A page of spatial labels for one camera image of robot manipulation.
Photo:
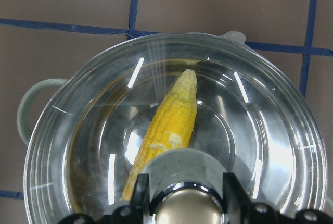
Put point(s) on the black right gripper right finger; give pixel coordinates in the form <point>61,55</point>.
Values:
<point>235,199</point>

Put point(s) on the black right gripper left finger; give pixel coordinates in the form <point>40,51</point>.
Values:
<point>140,199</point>

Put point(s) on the yellow corn cob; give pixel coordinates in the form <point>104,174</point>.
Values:
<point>170,128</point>

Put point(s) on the glass pot lid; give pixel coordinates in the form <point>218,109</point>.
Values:
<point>182,130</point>

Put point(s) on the pale green cooking pot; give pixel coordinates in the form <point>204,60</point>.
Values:
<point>28,109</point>

